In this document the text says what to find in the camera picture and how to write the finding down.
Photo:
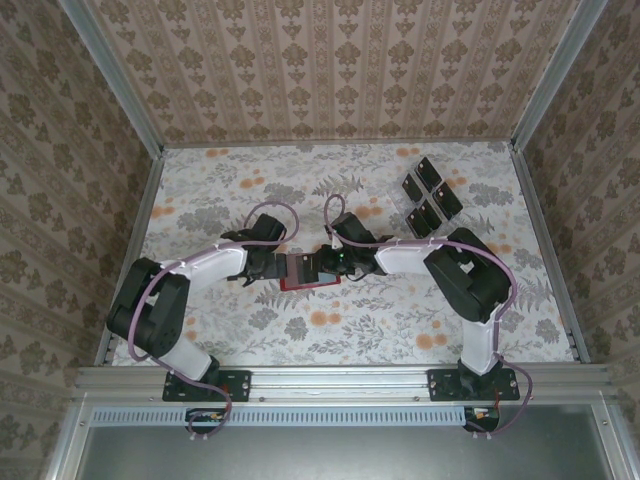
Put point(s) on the black credit card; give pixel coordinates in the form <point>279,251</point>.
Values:
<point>417,224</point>
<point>412,188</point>
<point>432,212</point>
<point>300,270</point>
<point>446,199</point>
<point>429,172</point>

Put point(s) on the red card holder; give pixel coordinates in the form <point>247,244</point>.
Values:
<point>305,287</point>

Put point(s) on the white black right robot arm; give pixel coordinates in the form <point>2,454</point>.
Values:
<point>400,260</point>

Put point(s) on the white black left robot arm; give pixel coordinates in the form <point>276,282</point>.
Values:
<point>220,270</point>

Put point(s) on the clear acrylic card stand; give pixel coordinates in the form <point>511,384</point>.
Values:
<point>397,200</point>

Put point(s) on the floral print table cover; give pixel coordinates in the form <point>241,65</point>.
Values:
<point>350,325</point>

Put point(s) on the small black connector board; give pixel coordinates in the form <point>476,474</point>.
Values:
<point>207,416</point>
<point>482,415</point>

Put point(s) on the grey metal sheet panel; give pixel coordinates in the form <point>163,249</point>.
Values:
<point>350,455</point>

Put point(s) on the aluminium frame beam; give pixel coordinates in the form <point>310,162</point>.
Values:
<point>340,382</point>

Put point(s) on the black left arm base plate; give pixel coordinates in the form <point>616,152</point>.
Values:
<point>240,385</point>

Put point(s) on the aluminium table side rail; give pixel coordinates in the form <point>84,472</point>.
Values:
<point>548,250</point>
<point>139,235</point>

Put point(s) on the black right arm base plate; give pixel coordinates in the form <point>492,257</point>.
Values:
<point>442,385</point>

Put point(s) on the aluminium frame post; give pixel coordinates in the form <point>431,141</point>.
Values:
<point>550,70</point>
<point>115,75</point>

